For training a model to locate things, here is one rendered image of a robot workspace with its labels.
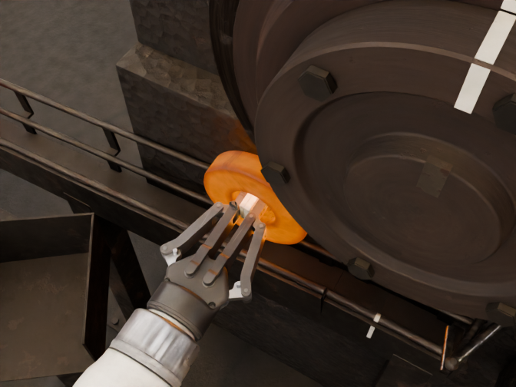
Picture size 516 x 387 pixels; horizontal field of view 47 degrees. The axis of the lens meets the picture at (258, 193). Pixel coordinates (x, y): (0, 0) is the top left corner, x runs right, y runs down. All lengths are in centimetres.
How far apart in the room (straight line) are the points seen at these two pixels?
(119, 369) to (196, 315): 10
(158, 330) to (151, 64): 40
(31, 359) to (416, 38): 78
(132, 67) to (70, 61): 136
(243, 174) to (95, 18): 172
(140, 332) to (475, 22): 46
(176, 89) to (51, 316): 41
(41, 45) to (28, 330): 149
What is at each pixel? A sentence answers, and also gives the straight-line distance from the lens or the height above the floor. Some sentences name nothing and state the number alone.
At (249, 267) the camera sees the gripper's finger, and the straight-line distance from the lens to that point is 71.
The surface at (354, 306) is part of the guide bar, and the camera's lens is 84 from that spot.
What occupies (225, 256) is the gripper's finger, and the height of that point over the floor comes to 84.
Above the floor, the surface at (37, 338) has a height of 60.
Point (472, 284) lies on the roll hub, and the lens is 52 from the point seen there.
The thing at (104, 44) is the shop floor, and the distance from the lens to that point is 227.
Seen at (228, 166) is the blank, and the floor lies 89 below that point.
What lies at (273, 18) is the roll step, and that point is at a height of 119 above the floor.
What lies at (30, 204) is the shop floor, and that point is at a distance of 188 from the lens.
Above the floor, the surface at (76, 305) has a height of 61.
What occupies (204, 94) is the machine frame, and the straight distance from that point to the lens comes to 83.
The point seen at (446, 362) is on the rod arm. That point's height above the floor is 90.
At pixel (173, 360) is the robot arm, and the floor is 85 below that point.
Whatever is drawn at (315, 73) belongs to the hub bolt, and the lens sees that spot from 38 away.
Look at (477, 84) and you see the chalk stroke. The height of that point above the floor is 124.
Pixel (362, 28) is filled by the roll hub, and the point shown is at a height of 123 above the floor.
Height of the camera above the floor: 147
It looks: 56 degrees down
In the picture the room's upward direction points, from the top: straight up
